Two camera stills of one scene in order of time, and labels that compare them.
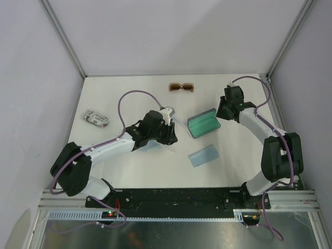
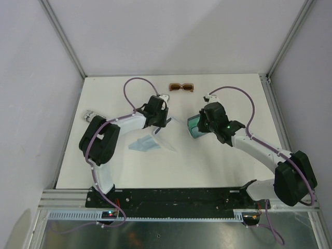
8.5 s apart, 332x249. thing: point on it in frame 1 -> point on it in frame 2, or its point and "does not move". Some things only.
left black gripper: [170, 137] -> [163, 121]
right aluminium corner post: [305, 9] does not move
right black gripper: [219, 113] -> [201, 127]
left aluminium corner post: [67, 42] does not move
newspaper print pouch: [97, 119] does not move
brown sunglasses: [174, 86] does not move
